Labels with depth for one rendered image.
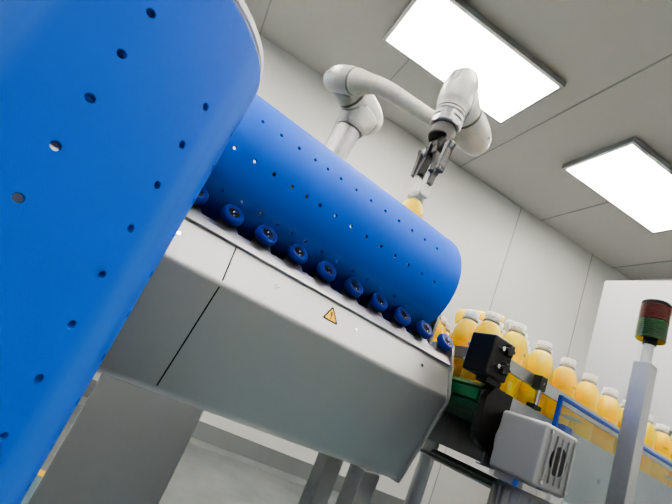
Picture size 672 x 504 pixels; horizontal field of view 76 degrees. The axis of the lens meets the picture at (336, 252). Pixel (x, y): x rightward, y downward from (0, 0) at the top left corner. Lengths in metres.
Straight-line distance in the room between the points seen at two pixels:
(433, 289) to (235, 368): 0.48
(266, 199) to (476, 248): 4.05
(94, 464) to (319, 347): 0.76
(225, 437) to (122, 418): 2.44
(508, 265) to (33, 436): 4.80
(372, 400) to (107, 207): 0.73
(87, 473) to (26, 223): 1.11
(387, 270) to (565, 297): 4.69
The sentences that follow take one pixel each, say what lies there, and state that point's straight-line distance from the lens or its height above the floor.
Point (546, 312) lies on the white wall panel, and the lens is 5.33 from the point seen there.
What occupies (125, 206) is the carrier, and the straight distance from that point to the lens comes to 0.38.
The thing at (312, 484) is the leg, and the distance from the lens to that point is 1.17.
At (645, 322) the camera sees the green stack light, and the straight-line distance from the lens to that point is 1.30.
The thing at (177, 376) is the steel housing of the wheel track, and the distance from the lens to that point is 0.83.
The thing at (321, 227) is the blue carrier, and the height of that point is 1.03.
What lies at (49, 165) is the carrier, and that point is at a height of 0.81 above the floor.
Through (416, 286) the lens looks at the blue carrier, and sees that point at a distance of 1.00.
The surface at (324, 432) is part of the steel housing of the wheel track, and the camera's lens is 0.97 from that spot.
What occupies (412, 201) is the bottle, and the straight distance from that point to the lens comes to 1.16.
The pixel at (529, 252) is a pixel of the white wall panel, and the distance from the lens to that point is 5.25.
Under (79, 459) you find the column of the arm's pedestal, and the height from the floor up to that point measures 0.34.
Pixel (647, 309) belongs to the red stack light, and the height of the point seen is 1.23.
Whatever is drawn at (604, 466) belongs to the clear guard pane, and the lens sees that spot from 1.37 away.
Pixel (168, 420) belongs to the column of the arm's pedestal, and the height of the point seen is 0.50.
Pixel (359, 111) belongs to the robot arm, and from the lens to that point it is 1.79.
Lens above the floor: 0.75
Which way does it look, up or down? 17 degrees up
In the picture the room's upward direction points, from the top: 24 degrees clockwise
